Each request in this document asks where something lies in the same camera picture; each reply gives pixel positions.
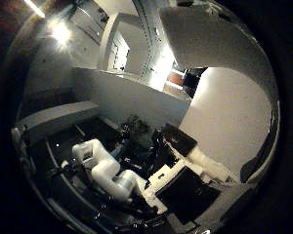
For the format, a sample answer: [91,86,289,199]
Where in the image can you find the shelf rack with orange panels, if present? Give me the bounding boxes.
[165,68,188,92]

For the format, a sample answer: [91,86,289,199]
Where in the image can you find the bright ceiling lamp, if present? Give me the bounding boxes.
[48,19,73,47]

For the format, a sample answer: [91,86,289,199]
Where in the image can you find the person with dark hair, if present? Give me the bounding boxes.
[120,115,154,149]

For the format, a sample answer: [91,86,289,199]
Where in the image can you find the white partition panel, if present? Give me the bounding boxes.
[70,66,191,131]

